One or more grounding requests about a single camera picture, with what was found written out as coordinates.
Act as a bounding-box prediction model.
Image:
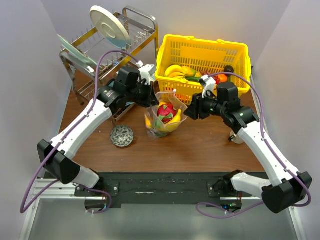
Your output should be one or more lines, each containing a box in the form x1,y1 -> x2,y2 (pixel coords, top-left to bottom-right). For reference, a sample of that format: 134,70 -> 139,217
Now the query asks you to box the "dark purple plum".
223,65 -> 235,73

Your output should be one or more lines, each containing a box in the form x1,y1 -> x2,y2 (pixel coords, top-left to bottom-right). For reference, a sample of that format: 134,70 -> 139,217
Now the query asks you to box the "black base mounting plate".
74,171 -> 253,210

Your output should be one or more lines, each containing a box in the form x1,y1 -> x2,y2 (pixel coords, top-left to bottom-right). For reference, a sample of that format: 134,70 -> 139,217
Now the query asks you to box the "aluminium frame rail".
18,174 -> 81,240

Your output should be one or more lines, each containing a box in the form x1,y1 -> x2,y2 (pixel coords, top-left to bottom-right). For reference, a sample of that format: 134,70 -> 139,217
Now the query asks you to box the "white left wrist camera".
136,61 -> 157,86

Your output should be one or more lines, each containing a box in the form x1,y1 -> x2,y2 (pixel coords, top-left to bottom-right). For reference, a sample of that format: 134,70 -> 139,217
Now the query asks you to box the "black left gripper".
126,80 -> 160,108

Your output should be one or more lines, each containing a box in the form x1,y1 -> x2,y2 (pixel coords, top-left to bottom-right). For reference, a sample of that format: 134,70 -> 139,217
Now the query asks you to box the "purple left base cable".
84,187 -> 112,215

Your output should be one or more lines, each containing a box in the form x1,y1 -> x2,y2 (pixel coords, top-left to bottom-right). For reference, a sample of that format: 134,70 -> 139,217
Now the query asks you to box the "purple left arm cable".
19,50 -> 144,214

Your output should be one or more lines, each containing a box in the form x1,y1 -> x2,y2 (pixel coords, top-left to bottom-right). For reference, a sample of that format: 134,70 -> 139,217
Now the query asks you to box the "orange fruit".
216,74 -> 229,83

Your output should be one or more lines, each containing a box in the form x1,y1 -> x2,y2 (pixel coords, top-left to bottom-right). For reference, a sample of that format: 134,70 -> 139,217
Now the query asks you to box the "yellow plastic basket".
155,34 -> 252,105

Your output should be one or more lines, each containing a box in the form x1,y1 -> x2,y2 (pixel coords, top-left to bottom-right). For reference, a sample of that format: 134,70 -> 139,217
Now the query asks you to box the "steel dish rack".
59,6 -> 159,106

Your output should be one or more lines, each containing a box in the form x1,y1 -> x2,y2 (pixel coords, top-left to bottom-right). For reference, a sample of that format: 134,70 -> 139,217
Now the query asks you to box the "green leafy vegetable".
152,120 -> 170,137

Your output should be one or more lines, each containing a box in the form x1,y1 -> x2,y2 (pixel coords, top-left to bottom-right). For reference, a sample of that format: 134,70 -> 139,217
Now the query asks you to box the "white round plate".
90,5 -> 131,50

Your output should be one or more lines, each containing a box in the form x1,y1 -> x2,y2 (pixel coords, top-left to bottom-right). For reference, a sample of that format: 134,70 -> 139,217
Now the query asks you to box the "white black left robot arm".
37,64 -> 159,196

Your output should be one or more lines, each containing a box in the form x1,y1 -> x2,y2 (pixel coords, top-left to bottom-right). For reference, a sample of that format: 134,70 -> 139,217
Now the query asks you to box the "light green plate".
57,34 -> 98,69

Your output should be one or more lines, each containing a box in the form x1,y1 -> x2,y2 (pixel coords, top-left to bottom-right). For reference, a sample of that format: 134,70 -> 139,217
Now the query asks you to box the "green chili pepper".
185,76 -> 201,83

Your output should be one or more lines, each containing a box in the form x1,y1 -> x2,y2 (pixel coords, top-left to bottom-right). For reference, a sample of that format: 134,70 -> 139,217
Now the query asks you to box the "yellow banana bunch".
164,65 -> 186,79

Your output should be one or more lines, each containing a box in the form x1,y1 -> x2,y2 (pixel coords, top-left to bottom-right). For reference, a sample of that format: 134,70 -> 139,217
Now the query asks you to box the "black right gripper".
184,90 -> 227,120

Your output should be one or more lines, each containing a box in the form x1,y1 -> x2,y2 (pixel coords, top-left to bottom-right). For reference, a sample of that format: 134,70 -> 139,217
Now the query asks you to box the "orange green mango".
181,66 -> 197,78

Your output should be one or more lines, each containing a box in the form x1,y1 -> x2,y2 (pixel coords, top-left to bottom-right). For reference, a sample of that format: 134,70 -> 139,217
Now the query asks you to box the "black white floral bowl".
110,125 -> 134,148

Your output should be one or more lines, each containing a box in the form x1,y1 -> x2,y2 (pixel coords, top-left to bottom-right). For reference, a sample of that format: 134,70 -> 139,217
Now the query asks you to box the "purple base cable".
84,187 -> 112,215
195,199 -> 266,219

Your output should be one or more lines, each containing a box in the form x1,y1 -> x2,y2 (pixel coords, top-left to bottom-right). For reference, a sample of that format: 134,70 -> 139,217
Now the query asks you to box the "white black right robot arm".
184,82 -> 313,214

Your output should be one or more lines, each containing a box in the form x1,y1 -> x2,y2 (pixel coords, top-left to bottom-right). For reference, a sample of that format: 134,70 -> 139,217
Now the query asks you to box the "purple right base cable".
195,199 -> 266,219

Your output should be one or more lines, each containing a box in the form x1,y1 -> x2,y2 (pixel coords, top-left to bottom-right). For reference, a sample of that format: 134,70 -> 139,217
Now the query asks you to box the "red pink fruit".
157,103 -> 177,124

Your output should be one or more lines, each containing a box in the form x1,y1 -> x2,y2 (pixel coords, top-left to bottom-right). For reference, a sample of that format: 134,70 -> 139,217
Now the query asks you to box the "clear zip top bag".
144,89 -> 187,138

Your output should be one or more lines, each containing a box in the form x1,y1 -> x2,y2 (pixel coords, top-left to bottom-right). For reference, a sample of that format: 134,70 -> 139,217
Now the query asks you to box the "cream metal cup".
228,130 -> 244,145

